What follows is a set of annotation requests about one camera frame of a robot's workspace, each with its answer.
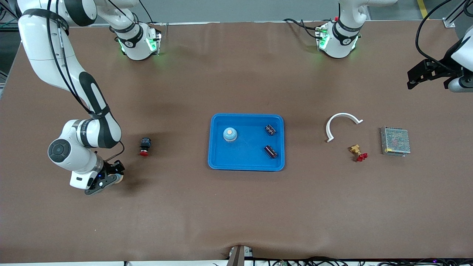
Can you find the black left base cables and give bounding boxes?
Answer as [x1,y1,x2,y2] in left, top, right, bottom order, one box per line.
[283,18,326,39]

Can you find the white curved plastic piece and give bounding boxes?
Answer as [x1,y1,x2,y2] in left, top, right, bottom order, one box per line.
[326,113,364,143]

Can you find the brass valve red handle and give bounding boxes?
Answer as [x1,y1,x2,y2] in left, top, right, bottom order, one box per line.
[350,144,369,162]

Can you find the blue plastic tray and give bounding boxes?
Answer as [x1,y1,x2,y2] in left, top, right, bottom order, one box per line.
[208,113,285,172]

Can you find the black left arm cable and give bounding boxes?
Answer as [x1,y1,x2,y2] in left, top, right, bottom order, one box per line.
[415,0,473,71]

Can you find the black cable bundle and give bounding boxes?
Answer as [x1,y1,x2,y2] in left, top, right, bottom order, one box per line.
[251,256,473,266]

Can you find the aluminium frame profile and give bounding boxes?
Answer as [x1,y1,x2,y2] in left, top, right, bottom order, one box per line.
[0,0,21,30]
[443,0,468,28]

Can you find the grey metal table bracket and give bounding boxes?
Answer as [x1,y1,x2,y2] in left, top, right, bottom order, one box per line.
[227,245,254,266]

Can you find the red mushroom button black body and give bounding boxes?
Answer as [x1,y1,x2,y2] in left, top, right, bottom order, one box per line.
[139,137,152,157]

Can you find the black right base cable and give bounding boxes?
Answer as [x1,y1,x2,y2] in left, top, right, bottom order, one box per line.
[139,0,159,24]

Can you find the metal mesh power supply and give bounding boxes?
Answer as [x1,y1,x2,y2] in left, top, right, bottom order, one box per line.
[380,126,411,157]

